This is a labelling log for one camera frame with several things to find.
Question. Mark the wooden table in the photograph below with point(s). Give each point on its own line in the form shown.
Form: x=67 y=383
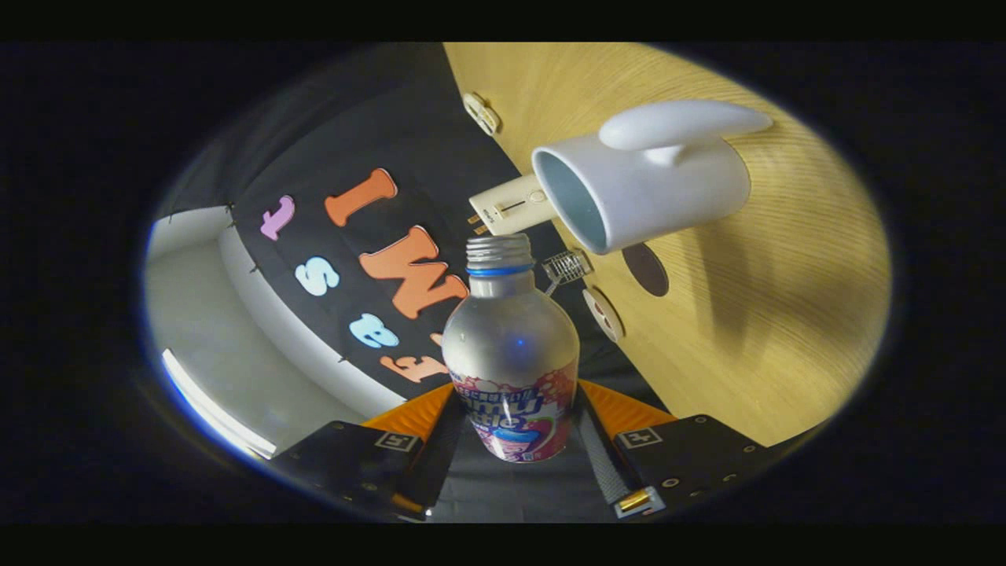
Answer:
x=747 y=330

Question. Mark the white cup with blue inside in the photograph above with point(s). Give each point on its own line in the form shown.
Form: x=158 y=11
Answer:
x=668 y=189

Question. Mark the black backdrop cloth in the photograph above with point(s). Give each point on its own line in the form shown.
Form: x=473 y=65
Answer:
x=377 y=126

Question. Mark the cream toaster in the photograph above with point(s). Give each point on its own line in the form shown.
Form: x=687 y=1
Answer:
x=511 y=206

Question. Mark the wide ceiling light panel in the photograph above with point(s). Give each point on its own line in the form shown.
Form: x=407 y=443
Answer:
x=212 y=405

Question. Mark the dark round coaster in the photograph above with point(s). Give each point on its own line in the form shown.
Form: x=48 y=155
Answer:
x=648 y=271

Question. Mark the white plate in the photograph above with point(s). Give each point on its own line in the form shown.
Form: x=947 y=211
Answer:
x=603 y=314

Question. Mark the small white tray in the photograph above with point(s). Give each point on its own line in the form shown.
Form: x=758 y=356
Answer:
x=481 y=114

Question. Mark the silver bottle with pink label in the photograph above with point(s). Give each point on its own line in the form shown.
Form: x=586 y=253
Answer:
x=507 y=346

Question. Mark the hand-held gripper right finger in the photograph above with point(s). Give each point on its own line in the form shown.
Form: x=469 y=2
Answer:
x=603 y=464

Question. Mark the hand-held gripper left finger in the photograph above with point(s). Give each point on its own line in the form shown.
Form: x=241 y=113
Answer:
x=434 y=464

